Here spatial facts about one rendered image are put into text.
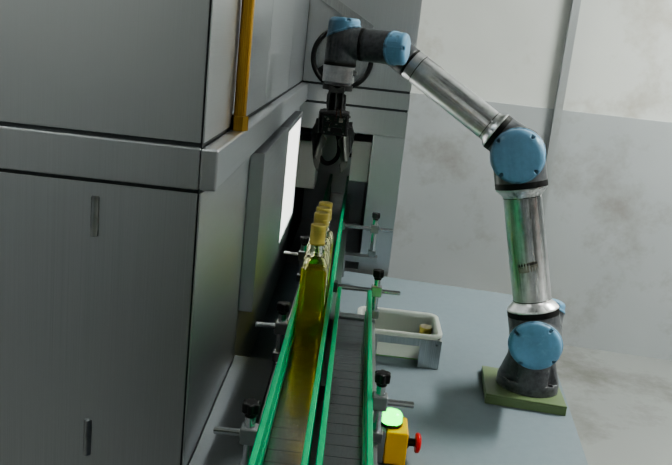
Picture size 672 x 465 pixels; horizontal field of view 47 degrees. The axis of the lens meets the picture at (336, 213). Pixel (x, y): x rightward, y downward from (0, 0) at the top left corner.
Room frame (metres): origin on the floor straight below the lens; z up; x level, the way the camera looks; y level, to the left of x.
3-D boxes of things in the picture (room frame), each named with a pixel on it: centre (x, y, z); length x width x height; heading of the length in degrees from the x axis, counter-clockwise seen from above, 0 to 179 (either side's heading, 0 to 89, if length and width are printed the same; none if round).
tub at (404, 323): (1.95, -0.20, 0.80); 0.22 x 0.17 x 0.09; 89
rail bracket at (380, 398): (1.23, -0.13, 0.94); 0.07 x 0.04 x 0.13; 89
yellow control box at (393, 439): (1.40, -0.16, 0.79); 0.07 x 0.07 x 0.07; 89
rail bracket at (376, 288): (1.84, -0.10, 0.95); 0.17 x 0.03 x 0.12; 89
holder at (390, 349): (1.95, -0.17, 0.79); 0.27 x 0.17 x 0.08; 89
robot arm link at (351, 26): (1.83, 0.02, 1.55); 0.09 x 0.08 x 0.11; 75
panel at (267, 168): (1.98, 0.16, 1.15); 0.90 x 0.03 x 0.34; 179
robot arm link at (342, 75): (1.84, 0.03, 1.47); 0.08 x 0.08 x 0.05
